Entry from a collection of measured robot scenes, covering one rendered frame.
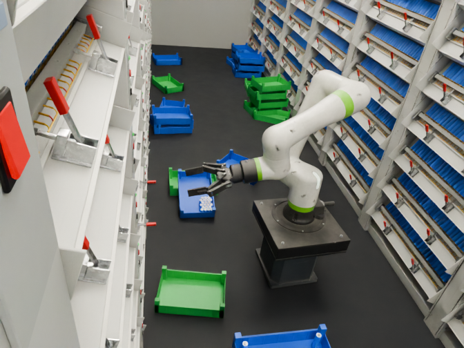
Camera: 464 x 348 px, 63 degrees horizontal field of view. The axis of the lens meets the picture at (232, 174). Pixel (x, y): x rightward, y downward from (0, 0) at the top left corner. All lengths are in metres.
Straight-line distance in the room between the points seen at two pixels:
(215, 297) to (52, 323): 1.59
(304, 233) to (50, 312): 1.49
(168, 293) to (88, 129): 1.41
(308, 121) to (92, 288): 1.08
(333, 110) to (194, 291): 1.02
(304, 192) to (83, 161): 1.30
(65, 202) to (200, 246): 1.69
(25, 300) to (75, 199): 0.20
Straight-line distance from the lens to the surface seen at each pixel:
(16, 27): 0.21
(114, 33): 0.82
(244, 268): 1.96
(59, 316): 0.27
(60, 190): 0.39
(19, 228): 0.18
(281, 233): 1.66
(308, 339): 1.39
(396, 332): 1.97
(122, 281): 0.80
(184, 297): 1.82
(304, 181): 1.61
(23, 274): 0.19
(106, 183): 0.71
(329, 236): 1.71
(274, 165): 1.42
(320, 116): 1.48
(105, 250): 0.59
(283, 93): 3.48
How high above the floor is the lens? 1.45
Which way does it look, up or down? 34 degrees down
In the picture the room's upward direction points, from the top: 7 degrees clockwise
